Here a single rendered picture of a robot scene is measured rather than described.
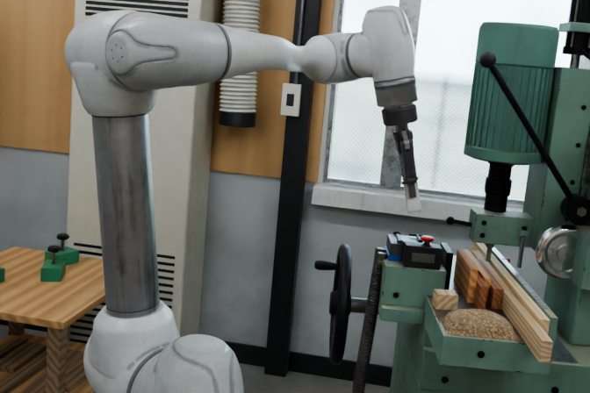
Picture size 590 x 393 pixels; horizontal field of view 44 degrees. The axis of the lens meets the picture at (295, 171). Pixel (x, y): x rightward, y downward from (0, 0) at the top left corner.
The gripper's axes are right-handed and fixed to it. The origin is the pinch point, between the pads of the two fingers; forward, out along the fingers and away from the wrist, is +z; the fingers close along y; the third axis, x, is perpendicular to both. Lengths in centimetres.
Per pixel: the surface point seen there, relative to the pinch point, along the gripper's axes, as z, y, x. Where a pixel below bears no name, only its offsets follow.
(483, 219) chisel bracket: 10.0, 8.2, -16.0
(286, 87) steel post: -22, 141, 31
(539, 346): 22.8, -34.5, -14.9
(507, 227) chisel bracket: 12.8, 8.2, -21.2
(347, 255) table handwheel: 12.8, 6.5, 16.4
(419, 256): 12.6, -3.9, 0.9
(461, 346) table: 24.1, -26.8, -2.3
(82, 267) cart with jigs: 30, 105, 116
